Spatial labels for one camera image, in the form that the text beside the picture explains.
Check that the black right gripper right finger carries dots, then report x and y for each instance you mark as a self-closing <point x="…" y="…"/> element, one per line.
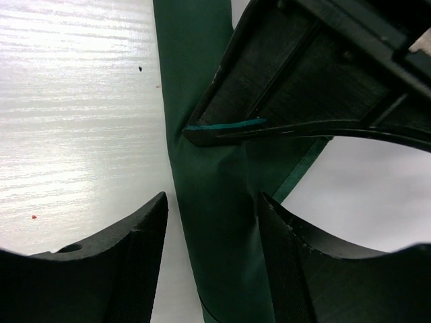
<point x="317" y="277"/>

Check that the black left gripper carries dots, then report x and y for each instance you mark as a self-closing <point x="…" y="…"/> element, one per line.
<point x="346" y="68"/>

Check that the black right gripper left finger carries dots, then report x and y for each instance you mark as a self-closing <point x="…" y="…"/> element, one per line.
<point x="110" y="276"/>

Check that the green cloth napkin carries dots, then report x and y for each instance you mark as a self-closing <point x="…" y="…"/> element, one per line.
<point x="216" y="187"/>

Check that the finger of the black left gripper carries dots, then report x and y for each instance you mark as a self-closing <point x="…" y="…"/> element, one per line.
<point x="266" y="33"/>

